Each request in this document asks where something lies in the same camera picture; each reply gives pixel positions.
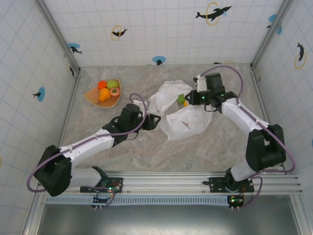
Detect blue oval dolphin sticker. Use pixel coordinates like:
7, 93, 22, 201
152, 55, 166, 66

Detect woven leaf-shaped fruit basket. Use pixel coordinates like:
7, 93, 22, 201
84, 78, 123, 109

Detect white plastic bag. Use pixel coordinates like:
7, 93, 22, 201
148, 80, 213, 141

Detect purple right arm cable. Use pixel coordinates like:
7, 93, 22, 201
201, 65, 297, 210

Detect grey metal panel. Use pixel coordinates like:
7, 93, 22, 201
36, 204, 302, 235

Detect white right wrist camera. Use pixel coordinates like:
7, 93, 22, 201
194, 75, 209, 93

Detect aluminium front rail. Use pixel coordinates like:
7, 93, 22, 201
36, 170, 304, 196

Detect aluminium side rail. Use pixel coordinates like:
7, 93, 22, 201
57, 72, 82, 147
249, 64, 272, 127

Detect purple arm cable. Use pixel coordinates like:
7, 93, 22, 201
201, 65, 297, 210
26, 93, 149, 210

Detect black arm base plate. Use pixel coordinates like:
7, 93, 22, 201
202, 175, 255, 194
80, 176, 124, 194

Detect small circuit board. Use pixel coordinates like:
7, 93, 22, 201
106, 182, 123, 193
227, 195, 245, 207

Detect aluminium corner post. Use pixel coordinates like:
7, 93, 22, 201
36, 0, 82, 74
250, 0, 294, 69

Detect white slotted cable duct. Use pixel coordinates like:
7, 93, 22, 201
45, 195, 305, 206

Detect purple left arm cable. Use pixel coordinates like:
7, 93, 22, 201
26, 93, 149, 210

